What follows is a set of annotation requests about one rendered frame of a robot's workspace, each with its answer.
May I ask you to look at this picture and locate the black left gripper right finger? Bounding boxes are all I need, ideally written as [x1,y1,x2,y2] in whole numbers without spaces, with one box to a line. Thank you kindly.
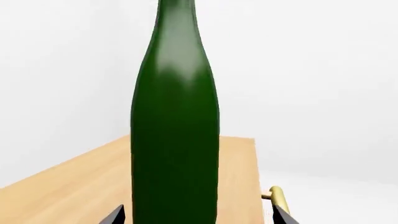
[272,203,300,224]

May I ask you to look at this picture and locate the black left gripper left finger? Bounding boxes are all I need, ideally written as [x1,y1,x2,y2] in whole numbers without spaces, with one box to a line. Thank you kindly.
[99,203,126,224]

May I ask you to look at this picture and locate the green wine bottle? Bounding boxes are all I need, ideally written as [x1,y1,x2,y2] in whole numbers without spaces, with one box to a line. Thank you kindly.
[129,0,221,224]

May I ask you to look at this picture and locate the light wooden cabinet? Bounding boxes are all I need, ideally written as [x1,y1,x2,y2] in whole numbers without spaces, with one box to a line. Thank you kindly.
[0,134,271,224]

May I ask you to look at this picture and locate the brass cabinet handle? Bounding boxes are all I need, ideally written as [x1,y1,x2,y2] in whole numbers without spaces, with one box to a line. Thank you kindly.
[261,185,290,215]

